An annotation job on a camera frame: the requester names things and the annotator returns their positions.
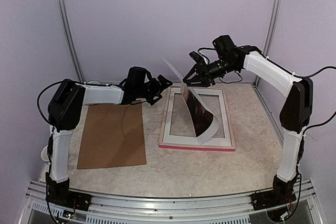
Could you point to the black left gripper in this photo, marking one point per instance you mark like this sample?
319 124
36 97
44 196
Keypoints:
157 86

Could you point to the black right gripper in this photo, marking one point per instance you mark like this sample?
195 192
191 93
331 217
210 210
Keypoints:
202 71

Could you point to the dark photo with white figure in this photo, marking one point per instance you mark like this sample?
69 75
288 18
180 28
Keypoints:
200 116

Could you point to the white mat board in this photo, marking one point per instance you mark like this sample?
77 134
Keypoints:
223 119
215 124

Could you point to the pink wooden picture frame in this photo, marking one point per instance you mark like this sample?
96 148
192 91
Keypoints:
197 119

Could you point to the brown backing board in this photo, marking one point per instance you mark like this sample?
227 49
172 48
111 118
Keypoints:
113 136

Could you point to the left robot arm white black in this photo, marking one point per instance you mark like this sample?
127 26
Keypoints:
64 109

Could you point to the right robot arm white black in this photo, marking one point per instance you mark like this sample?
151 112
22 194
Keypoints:
298 92

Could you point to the white and blue mug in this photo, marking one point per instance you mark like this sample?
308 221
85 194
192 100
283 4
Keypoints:
45 155

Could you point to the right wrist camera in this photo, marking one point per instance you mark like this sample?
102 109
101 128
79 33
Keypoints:
198 57

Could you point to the right aluminium corner post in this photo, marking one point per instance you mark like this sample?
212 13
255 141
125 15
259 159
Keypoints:
272 26

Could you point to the aluminium corner post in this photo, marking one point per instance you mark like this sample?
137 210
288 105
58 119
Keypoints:
69 39
272 26

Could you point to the aluminium front rail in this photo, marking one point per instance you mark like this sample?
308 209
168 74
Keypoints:
109 208

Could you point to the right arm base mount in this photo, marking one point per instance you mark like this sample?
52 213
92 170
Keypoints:
281 193

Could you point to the left aluminium corner post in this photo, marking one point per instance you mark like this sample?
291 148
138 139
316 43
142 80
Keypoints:
69 39

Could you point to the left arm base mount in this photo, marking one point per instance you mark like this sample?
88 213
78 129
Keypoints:
60 194

